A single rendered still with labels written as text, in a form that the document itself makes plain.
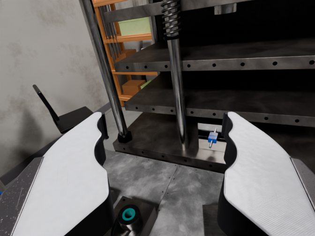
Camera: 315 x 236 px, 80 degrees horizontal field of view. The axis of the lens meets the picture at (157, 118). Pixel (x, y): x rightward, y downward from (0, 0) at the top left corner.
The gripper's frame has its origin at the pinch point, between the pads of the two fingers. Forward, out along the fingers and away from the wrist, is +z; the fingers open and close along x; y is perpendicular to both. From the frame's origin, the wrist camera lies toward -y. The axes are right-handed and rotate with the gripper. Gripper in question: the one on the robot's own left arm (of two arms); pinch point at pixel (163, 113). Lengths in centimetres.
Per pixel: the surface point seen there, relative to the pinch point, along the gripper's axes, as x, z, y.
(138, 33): -35, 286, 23
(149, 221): -5, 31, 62
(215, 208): 18, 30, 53
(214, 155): 29, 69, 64
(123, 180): -20, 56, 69
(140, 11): -10, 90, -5
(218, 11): 28, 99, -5
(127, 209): -13, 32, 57
